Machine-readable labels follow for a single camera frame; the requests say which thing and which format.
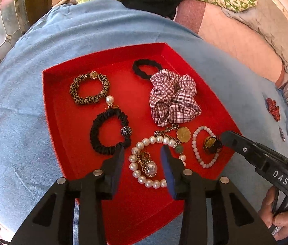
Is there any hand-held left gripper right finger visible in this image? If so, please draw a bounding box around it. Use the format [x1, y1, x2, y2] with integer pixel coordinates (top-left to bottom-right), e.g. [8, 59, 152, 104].
[160, 146, 276, 245]

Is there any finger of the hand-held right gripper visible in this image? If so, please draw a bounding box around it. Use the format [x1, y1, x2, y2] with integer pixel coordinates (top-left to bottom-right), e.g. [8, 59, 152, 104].
[220, 131, 270, 169]

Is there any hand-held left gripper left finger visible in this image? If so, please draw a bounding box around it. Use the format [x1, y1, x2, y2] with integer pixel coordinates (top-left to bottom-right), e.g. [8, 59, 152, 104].
[18, 145, 126, 245]

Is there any large pearl bracelet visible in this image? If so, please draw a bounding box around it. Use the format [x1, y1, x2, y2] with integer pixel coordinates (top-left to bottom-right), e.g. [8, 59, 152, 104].
[129, 136, 186, 189]

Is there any gold ornament with big pearl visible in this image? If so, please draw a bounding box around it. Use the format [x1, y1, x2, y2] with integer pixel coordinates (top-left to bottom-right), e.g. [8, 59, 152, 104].
[137, 151, 158, 178]

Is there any amber ornament hair tie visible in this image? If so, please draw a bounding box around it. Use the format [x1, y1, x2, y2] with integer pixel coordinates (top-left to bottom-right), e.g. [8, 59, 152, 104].
[203, 136, 223, 156]

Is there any small white bead bracelet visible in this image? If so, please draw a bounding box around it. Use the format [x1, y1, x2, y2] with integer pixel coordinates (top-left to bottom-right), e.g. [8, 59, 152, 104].
[192, 126, 222, 169]

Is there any chain bracelet with gold pendant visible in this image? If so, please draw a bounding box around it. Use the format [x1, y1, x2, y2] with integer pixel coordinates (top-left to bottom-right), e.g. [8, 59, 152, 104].
[154, 124, 192, 156]

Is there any black scrunchie with pearl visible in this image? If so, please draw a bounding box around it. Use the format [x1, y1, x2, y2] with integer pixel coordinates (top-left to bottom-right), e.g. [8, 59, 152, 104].
[90, 95, 133, 156]

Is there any red tray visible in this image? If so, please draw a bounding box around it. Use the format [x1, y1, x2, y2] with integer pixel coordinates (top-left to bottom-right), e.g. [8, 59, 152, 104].
[43, 42, 243, 231]

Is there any plaid red white scrunchie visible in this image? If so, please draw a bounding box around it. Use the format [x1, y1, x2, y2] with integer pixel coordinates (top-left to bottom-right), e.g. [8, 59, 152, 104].
[149, 69, 202, 127]

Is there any leopard print hair tie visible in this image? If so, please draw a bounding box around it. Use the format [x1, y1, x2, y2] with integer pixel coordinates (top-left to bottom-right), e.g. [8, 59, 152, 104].
[69, 71, 110, 106]

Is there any person's right hand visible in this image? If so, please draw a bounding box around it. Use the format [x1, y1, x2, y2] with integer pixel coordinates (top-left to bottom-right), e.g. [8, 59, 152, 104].
[258, 187, 288, 240]

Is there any red patterned scrunchie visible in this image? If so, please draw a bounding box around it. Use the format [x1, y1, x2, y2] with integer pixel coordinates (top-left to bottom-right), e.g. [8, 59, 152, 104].
[266, 97, 281, 121]

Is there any blue bed sheet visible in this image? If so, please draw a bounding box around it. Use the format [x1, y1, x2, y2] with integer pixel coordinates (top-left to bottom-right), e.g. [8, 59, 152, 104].
[0, 0, 288, 245]

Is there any pink bolster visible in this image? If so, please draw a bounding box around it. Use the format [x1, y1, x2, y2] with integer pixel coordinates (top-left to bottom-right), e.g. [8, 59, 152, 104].
[173, 0, 286, 87]

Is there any grey pillow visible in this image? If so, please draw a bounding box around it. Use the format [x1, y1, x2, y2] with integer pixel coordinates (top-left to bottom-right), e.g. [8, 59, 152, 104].
[222, 0, 288, 73]

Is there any black cloth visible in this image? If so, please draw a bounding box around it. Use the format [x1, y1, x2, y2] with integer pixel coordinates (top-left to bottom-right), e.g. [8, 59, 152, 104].
[120, 0, 185, 19]

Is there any door with stained glass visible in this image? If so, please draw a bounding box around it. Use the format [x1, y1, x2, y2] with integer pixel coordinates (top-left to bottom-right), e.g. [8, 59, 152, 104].
[0, 0, 78, 72]

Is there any plain black hair tie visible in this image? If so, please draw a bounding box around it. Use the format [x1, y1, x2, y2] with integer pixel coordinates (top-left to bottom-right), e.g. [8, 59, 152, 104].
[133, 59, 163, 80]

